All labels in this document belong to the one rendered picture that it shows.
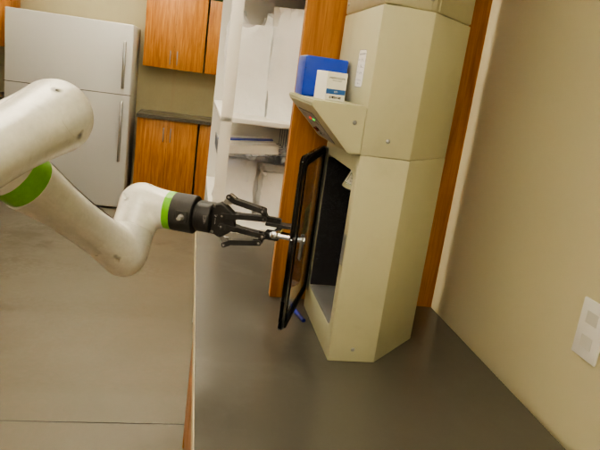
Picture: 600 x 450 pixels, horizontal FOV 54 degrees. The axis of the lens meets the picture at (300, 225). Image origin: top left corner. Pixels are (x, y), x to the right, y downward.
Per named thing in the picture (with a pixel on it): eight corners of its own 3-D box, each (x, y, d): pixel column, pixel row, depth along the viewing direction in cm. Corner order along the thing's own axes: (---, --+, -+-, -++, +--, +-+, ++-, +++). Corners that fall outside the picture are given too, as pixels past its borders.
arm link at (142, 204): (121, 170, 142) (135, 193, 152) (102, 215, 137) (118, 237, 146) (177, 179, 140) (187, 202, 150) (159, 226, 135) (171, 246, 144)
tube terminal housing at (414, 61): (388, 310, 170) (439, 30, 151) (430, 365, 139) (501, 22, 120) (303, 304, 165) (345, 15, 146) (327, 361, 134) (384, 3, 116)
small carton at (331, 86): (332, 99, 134) (336, 72, 132) (344, 102, 130) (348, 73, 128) (312, 97, 131) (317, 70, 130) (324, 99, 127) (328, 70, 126)
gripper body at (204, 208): (190, 236, 139) (229, 243, 138) (194, 200, 137) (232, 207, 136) (202, 229, 146) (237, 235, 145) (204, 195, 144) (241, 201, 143)
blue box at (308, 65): (334, 97, 147) (339, 61, 145) (343, 100, 138) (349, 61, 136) (294, 93, 146) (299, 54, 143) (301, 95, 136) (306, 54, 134)
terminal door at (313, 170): (304, 289, 163) (325, 145, 153) (279, 333, 133) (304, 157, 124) (302, 288, 163) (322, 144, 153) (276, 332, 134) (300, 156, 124)
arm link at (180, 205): (185, 188, 147) (182, 224, 149) (166, 196, 135) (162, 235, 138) (208, 192, 146) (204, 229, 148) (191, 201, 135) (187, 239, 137)
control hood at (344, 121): (328, 137, 154) (333, 97, 151) (360, 155, 123) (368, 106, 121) (284, 131, 152) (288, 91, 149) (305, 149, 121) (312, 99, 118)
